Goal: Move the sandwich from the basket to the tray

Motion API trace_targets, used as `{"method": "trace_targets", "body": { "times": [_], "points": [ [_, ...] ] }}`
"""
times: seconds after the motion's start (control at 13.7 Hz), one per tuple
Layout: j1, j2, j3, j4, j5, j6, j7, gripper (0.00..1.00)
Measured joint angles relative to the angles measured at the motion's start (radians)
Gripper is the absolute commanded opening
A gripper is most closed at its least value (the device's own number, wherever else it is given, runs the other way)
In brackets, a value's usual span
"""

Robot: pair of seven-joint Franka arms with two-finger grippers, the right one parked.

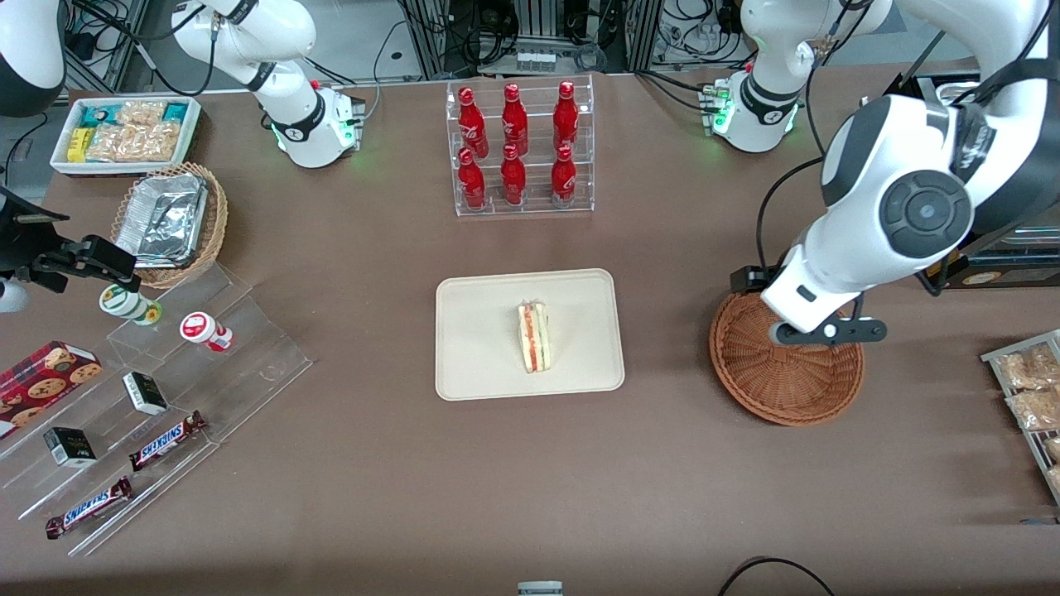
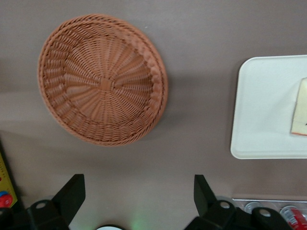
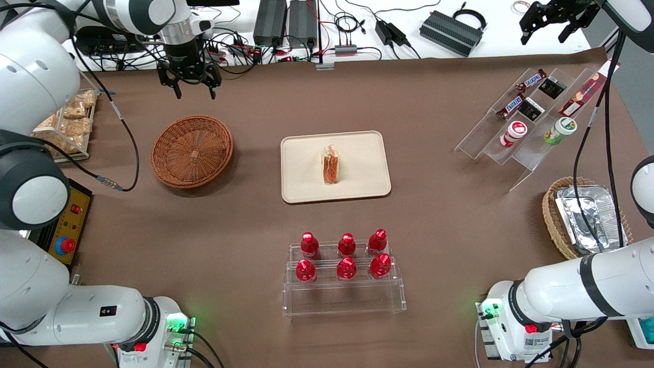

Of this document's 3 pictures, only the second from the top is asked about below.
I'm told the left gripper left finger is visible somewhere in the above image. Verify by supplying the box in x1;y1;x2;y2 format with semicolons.
0;173;86;230

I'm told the clear acrylic bottle rack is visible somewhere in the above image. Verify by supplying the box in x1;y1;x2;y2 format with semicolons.
231;197;307;230

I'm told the black food warmer yellow panel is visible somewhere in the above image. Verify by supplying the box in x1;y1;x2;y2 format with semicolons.
0;135;26;216

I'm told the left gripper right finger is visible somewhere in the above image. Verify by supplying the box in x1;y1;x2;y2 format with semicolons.
186;174;293;230

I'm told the cream plastic tray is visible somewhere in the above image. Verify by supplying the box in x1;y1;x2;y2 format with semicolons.
230;54;307;160

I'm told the triangle sandwich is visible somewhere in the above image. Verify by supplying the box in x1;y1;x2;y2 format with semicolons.
289;77;307;137

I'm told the brown round wicker basket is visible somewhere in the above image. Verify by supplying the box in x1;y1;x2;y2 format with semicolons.
37;13;168;147

